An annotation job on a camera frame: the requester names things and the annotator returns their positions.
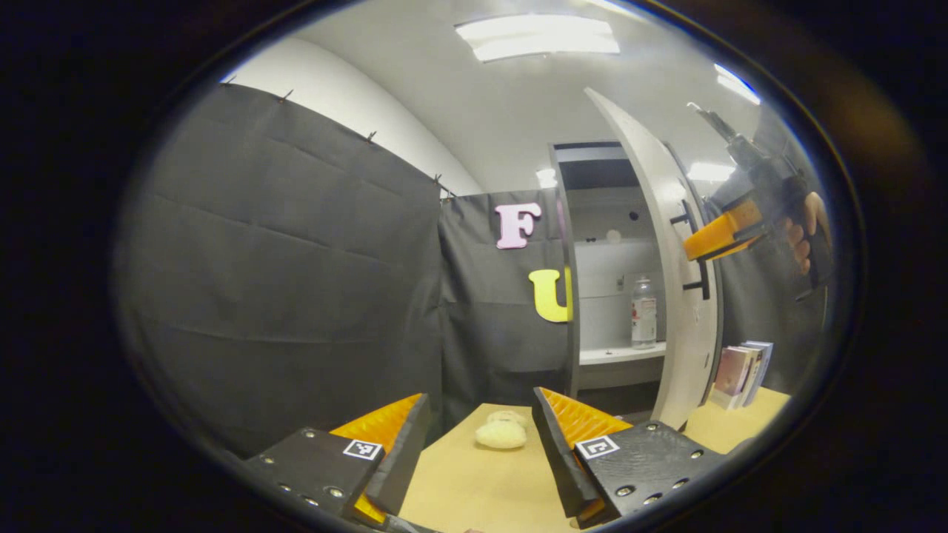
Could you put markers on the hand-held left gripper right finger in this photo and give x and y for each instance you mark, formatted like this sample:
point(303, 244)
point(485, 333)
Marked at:
point(555, 459)

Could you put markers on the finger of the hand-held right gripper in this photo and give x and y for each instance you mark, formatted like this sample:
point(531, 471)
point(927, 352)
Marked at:
point(722, 233)

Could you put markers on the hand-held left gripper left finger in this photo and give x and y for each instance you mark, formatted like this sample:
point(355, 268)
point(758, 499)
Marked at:
point(404, 459)

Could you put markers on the clear plastic bottle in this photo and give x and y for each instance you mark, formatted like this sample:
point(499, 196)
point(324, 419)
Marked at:
point(644, 318)

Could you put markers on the white cabinet door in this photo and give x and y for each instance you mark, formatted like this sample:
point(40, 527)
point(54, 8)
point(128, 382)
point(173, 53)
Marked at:
point(689, 355)

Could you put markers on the ceiling light panel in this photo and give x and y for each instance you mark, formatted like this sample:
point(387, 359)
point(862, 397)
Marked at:
point(546, 178)
point(537, 37)
point(737, 85)
point(711, 172)

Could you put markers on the cream plush toy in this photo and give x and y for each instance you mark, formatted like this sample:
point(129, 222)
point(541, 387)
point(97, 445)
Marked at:
point(501, 433)

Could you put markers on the blue grey book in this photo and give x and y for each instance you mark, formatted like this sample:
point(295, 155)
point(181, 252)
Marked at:
point(764, 363)

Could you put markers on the dark spine book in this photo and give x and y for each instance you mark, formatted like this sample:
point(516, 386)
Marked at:
point(752, 370)

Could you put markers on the pink cover book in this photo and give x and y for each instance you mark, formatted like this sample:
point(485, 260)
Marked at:
point(729, 374)

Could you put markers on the black backdrop cloth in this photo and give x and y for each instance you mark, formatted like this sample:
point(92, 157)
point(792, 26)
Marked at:
point(281, 281)

